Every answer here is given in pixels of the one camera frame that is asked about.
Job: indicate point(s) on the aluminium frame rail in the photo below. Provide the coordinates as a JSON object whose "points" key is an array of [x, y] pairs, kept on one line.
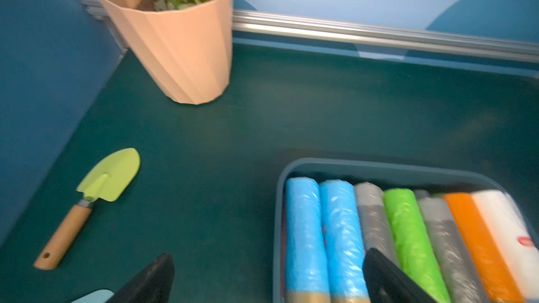
{"points": [[305, 28]]}

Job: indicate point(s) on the orange trash bag roll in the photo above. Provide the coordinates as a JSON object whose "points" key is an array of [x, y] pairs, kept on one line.
{"points": [[493, 271]]}

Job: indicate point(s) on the teal plastic storage box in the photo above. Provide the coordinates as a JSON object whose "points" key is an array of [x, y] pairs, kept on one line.
{"points": [[437, 182]]}

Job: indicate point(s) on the light blue toy shovel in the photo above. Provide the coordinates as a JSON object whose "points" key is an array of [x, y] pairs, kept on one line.
{"points": [[97, 296]]}

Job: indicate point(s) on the green trowel wooden handle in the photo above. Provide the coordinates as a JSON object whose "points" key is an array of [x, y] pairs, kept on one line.
{"points": [[106, 181]]}

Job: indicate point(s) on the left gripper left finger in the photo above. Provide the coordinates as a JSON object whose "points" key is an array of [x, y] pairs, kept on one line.
{"points": [[153, 284]]}

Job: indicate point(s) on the white roll blue end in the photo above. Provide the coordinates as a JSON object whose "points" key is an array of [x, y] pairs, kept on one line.
{"points": [[512, 238]]}

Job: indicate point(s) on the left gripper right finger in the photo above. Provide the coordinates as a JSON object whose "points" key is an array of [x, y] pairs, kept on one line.
{"points": [[386, 282]]}

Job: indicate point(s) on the beige flower pot with plant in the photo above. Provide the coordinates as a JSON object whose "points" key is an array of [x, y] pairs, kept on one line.
{"points": [[185, 45]]}

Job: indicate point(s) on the green roll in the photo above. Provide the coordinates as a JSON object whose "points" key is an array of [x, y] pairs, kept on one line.
{"points": [[414, 250]]}

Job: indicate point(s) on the blue trash bag roll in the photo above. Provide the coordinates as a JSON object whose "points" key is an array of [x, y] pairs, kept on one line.
{"points": [[344, 243], [306, 272]]}

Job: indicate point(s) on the grey trash bag roll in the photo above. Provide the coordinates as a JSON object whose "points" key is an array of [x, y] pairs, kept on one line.
{"points": [[376, 230]]}

